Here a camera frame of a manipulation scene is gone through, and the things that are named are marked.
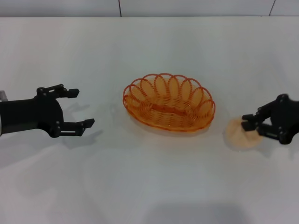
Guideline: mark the beige steamed bun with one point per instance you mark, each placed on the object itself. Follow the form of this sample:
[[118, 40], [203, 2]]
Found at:
[[236, 140]]

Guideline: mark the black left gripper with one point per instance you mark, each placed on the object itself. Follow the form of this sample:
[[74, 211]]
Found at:
[[35, 114]]

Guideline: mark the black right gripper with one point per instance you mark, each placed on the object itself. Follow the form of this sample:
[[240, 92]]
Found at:
[[287, 116]]

